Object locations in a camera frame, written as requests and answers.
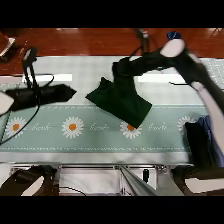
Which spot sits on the black garment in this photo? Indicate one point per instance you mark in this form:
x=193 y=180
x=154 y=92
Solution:
x=198 y=145

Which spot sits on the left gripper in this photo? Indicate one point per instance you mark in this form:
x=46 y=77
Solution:
x=55 y=93

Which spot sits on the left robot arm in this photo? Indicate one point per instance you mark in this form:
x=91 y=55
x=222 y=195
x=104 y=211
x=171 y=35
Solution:
x=23 y=97

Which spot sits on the silver frame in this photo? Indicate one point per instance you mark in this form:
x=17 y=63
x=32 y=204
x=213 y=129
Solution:
x=135 y=183

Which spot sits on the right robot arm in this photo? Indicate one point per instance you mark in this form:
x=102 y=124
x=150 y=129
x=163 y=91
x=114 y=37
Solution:
x=196 y=71

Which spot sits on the blue garment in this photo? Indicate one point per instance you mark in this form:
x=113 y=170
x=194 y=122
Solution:
x=209 y=128

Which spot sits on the dark green garment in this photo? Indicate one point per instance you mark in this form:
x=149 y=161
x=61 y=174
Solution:
x=125 y=103

